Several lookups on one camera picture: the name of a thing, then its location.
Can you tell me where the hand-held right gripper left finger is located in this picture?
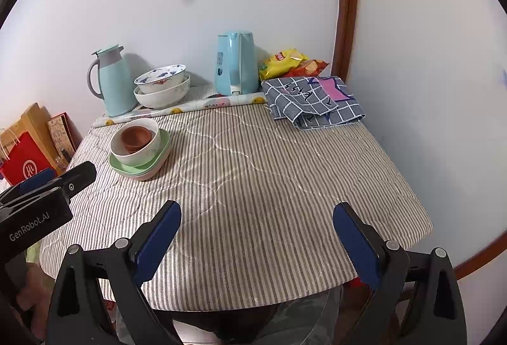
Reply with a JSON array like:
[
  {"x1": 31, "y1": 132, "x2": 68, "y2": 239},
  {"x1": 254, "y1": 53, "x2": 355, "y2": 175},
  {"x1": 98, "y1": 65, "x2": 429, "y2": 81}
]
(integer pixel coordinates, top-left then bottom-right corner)
[{"x1": 45, "y1": 200, "x2": 183, "y2": 345}]

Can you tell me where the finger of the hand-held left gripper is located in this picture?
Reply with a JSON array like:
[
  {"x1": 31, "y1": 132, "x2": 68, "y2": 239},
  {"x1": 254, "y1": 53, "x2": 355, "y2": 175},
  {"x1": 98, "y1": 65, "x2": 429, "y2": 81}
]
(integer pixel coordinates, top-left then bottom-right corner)
[
  {"x1": 59, "y1": 161, "x2": 98, "y2": 203},
  {"x1": 17, "y1": 167, "x2": 56, "y2": 193}
]

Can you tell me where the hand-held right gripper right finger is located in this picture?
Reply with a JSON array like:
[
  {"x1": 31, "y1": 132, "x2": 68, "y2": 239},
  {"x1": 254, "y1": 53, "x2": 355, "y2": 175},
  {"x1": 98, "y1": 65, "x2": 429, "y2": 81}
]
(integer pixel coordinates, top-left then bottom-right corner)
[{"x1": 332, "y1": 202, "x2": 468, "y2": 345}]

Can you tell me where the pink plate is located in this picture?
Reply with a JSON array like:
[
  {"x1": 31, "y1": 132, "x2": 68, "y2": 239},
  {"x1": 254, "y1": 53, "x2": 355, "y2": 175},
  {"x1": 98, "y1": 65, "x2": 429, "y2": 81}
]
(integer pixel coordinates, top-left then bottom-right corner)
[{"x1": 119, "y1": 149, "x2": 173, "y2": 182}]

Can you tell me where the small brown bowl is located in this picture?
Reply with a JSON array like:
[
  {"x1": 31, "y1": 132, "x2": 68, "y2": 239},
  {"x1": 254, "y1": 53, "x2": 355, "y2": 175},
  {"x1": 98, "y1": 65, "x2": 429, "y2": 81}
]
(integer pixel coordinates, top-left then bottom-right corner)
[{"x1": 120, "y1": 126, "x2": 154, "y2": 154}]

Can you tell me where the plain white bowl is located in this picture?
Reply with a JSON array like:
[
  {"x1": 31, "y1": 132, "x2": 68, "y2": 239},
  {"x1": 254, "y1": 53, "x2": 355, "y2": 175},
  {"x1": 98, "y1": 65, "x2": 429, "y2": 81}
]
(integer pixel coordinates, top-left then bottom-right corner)
[{"x1": 110, "y1": 118, "x2": 161, "y2": 167}]

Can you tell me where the green plate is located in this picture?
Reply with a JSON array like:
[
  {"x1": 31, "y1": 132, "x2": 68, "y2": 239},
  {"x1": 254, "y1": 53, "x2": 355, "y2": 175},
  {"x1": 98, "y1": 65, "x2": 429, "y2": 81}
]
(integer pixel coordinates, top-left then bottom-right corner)
[{"x1": 109, "y1": 130, "x2": 173, "y2": 176}]

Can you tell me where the red paper bag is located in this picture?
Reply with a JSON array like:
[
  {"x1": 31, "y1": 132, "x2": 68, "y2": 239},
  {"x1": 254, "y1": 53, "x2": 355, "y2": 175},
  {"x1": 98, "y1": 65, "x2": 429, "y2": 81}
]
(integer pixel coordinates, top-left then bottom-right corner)
[{"x1": 0, "y1": 130, "x2": 59, "y2": 187}]

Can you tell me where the brown patterned box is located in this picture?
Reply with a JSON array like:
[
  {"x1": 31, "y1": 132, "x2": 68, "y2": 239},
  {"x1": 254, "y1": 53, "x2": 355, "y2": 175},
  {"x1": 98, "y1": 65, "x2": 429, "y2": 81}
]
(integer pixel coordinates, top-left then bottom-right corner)
[{"x1": 47, "y1": 112, "x2": 82, "y2": 164}]

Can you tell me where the brown paper bag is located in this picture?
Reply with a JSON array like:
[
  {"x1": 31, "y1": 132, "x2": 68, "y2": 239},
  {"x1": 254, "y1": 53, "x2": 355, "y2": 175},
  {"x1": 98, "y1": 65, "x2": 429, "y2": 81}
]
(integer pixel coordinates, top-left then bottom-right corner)
[{"x1": 0, "y1": 102, "x2": 53, "y2": 161}]

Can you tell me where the light blue thermos jug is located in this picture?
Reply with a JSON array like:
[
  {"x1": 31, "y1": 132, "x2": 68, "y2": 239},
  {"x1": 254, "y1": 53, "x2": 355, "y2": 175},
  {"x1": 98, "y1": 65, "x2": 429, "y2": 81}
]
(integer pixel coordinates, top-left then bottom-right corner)
[{"x1": 87, "y1": 44, "x2": 138, "y2": 117}]

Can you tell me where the striped quilted table cover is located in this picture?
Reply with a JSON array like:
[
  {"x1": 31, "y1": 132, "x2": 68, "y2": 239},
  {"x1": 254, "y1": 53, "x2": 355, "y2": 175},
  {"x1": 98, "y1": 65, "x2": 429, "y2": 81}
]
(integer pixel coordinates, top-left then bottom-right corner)
[{"x1": 39, "y1": 98, "x2": 435, "y2": 313}]

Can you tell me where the large white bowl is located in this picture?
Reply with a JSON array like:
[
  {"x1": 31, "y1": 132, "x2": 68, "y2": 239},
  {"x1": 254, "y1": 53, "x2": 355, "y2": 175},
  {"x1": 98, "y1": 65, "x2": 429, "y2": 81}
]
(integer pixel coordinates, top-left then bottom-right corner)
[{"x1": 133, "y1": 75, "x2": 191, "y2": 109}]

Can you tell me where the crane pattern bowl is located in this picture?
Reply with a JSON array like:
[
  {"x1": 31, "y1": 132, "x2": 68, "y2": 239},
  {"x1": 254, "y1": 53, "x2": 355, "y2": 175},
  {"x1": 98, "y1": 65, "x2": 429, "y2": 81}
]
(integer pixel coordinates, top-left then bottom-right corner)
[{"x1": 134, "y1": 64, "x2": 187, "y2": 94}]

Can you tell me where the rolled printed plastic tablecloth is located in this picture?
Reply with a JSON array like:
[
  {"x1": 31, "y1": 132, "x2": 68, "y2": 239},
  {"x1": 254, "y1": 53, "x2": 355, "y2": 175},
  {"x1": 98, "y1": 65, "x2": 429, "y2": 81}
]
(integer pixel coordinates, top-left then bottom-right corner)
[{"x1": 93, "y1": 93, "x2": 267, "y2": 128}]

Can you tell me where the grey checked cloth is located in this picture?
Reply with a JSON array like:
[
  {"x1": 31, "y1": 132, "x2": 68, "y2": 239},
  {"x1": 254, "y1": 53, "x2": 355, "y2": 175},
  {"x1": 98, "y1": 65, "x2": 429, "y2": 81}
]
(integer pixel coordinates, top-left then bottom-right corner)
[{"x1": 261, "y1": 76, "x2": 366, "y2": 131}]

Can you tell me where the red chips bag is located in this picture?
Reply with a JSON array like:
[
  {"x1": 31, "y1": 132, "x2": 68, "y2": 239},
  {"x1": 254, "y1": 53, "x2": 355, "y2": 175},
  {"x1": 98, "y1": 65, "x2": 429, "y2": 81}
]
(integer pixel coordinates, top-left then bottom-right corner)
[{"x1": 284, "y1": 58, "x2": 330, "y2": 78}]

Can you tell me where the light blue electric kettle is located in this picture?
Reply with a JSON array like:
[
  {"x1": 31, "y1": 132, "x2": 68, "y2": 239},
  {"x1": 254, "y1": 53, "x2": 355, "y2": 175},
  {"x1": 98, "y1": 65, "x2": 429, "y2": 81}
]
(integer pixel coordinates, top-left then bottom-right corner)
[{"x1": 215, "y1": 30, "x2": 260, "y2": 96}]

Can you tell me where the yellow chips bag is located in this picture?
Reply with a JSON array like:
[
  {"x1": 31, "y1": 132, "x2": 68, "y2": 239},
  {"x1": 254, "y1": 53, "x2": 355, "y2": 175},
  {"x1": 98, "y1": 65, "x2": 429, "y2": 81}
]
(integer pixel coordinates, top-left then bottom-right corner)
[{"x1": 259, "y1": 48, "x2": 310, "y2": 82}]

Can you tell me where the brown wooden door frame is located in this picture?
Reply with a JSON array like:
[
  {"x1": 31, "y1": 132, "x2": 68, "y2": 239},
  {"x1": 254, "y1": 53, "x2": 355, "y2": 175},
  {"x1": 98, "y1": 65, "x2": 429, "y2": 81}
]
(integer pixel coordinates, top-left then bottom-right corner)
[{"x1": 332, "y1": 0, "x2": 507, "y2": 279}]

